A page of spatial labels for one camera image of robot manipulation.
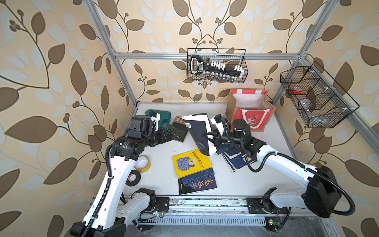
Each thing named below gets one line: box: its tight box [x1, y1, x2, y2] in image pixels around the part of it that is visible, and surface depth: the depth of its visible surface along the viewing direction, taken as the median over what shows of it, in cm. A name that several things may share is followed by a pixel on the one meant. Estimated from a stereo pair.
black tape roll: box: [125, 169, 141, 187], surface depth 85 cm
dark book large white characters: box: [177, 167, 218, 196], surface depth 82 cm
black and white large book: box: [181, 112, 218, 157], surface depth 72 cm
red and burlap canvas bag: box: [225, 88, 277, 132], surface depth 98 cm
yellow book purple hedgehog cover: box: [172, 149, 213, 180], surface depth 88 cm
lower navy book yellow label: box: [221, 152, 256, 173], surface depth 88 cm
